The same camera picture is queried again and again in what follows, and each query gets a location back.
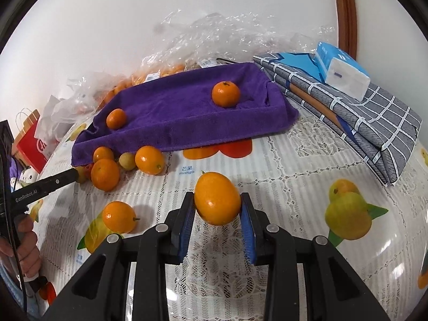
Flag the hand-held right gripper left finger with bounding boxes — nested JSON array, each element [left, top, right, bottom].
[[43, 192, 196, 321]]

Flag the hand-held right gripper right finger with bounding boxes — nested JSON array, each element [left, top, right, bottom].
[[239, 192, 390, 321]]

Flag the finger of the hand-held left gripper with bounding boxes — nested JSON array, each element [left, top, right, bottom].
[[47, 169, 79, 188]]

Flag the oval orange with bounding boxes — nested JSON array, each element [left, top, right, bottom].
[[194, 171, 241, 226]]

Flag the small orange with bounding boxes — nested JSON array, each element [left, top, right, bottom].
[[106, 108, 128, 130], [93, 146, 115, 163]]

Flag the purple towel-lined tray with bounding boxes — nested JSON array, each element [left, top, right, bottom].
[[71, 62, 299, 168]]

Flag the person's left hand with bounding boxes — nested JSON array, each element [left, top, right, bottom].
[[0, 219, 42, 278]]

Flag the white plush toy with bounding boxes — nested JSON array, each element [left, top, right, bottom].
[[18, 169, 39, 188]]

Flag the red paper bag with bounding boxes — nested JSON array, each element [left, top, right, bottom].
[[13, 108, 51, 174]]

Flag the white plastic bag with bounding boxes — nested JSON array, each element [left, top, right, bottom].
[[34, 77, 101, 143]]

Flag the pale yellow round fruit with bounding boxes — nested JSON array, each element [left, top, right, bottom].
[[119, 152, 137, 172]]

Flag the fruit print lace tablecloth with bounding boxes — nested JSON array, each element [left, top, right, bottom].
[[20, 107, 428, 321]]

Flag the clear bag of oranges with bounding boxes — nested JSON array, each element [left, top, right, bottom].
[[98, 57, 204, 111]]

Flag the large orange with stem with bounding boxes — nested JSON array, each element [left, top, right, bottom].
[[212, 81, 241, 108]]

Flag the grey plaid folded cloth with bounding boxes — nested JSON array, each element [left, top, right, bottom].
[[253, 52, 422, 187]]

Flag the blue folded cloth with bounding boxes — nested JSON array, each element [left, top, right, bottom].
[[277, 52, 323, 78]]

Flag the blue white tissue pack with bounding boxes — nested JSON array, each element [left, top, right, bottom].
[[315, 41, 371, 102]]

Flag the crumpled clear plastic bag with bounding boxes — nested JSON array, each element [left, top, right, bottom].
[[154, 10, 337, 66]]

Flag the brown wooden door frame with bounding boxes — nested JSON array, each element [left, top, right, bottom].
[[330, 0, 358, 61]]

